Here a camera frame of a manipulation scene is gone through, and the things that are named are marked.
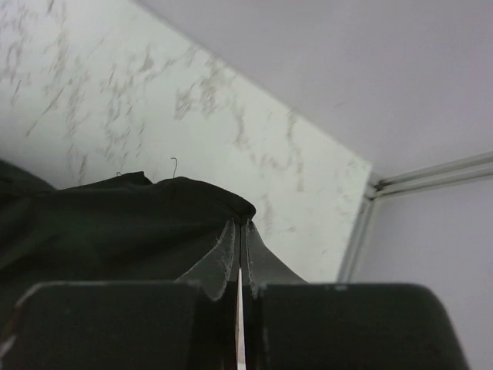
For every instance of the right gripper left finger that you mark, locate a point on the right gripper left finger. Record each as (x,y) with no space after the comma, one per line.
(188,323)

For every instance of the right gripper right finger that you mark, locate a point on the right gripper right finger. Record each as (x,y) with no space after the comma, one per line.
(292,324)

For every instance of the black t shirt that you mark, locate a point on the black t shirt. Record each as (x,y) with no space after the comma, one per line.
(123,228)

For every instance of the right aluminium corner post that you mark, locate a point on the right aluminium corner post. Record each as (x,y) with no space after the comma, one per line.
(458,172)

